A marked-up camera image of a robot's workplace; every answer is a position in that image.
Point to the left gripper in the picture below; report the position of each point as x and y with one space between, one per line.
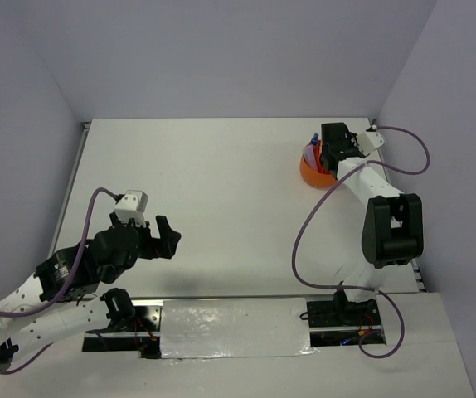
164 246

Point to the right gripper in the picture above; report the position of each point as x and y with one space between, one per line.
352 138

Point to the pink purple highlighter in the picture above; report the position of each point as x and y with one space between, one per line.
316 154

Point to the light blue highlighter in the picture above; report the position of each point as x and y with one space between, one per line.
309 157

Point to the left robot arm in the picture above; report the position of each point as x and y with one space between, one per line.
49 307

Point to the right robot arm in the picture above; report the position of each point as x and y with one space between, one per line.
392 230

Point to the orange round divided container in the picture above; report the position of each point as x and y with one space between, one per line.
321 179

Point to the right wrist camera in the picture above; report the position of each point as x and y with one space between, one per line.
370 141

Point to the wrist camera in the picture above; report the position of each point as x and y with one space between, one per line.
370 141
131 207

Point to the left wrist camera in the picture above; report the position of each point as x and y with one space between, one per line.
131 207

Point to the reflective silver base plate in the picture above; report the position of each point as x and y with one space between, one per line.
234 328

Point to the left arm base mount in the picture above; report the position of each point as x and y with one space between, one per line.
132 327

